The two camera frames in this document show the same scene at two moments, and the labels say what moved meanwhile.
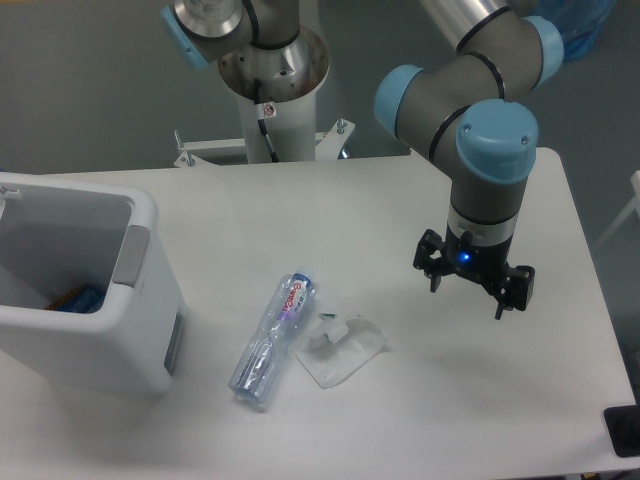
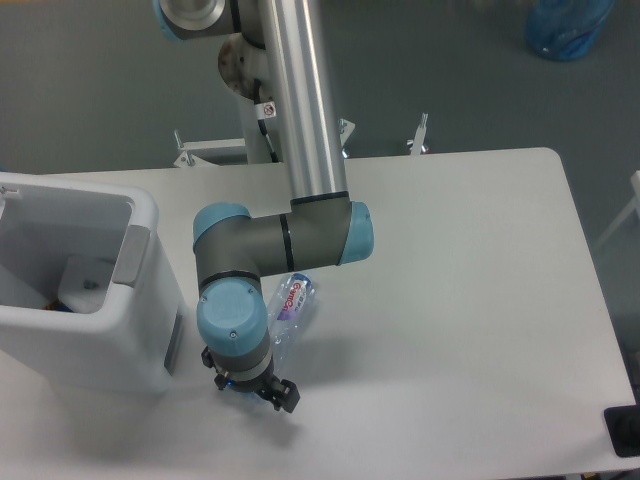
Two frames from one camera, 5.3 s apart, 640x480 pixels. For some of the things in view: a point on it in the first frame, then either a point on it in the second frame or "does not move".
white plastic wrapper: x=337 y=351 → x=85 y=283
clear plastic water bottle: x=261 y=364 does not move
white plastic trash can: x=60 y=232 does not move
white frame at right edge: x=634 y=204 does not move
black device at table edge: x=623 y=427 does not move
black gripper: x=485 y=264 → x=282 y=393
